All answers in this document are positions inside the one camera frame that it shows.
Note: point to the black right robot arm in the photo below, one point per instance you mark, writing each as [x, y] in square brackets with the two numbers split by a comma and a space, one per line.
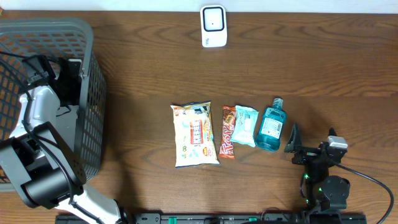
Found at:
[322, 191]

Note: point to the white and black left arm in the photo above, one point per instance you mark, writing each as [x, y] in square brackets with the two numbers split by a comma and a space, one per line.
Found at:
[37, 159]

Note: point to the grey plastic shopping basket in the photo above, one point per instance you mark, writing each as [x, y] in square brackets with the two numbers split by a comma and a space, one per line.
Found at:
[72, 39]

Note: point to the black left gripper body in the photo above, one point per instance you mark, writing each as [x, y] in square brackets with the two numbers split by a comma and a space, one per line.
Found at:
[70, 86]

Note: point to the teal wet wipes pack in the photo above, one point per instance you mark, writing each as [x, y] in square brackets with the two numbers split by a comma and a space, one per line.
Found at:
[246, 119]

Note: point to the blue mouthwash bottle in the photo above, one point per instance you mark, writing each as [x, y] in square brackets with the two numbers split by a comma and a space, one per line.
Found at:
[273, 120]

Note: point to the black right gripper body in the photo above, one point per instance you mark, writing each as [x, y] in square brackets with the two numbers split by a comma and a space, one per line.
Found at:
[306, 155]

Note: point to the white barcode scanner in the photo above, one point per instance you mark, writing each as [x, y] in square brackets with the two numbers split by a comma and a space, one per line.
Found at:
[213, 26]

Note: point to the brown chocolate bar wrapper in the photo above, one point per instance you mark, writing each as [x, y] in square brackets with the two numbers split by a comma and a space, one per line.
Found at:
[227, 130]

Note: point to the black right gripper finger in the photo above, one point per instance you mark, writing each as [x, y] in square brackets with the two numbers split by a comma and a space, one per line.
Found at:
[332, 132]
[294, 143]

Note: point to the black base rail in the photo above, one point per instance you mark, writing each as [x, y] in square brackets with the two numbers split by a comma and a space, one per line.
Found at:
[269, 217]

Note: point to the white snack bag red label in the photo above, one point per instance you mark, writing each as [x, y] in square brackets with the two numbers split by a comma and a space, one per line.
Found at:
[194, 138]

